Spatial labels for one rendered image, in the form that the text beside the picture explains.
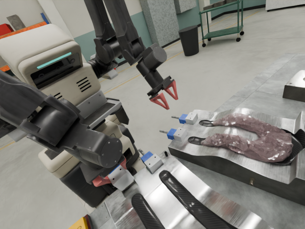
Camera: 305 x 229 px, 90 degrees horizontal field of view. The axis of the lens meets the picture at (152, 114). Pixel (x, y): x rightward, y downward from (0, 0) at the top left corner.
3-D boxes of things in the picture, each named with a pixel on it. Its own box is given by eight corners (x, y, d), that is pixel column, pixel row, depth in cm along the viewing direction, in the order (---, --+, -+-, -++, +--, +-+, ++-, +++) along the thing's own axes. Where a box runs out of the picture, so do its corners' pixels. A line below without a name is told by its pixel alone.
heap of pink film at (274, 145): (197, 148, 58) (194, 133, 53) (214, 118, 67) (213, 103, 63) (289, 176, 41) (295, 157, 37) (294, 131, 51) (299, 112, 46)
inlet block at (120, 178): (104, 163, 55) (95, 156, 51) (115, 153, 56) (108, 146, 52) (121, 191, 46) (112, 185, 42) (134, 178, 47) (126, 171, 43)
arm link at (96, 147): (56, 97, 30) (22, 134, 26) (96, 101, 24) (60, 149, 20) (94, 130, 39) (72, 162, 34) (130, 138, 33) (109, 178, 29)
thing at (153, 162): (136, 157, 63) (131, 148, 60) (145, 149, 64) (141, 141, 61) (154, 177, 53) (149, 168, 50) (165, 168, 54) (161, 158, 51)
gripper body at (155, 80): (173, 78, 61) (161, 62, 59) (158, 92, 55) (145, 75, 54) (163, 84, 66) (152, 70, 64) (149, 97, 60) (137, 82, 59)
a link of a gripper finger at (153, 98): (180, 100, 60) (166, 80, 58) (170, 111, 56) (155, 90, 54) (169, 104, 66) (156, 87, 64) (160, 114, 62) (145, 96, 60)
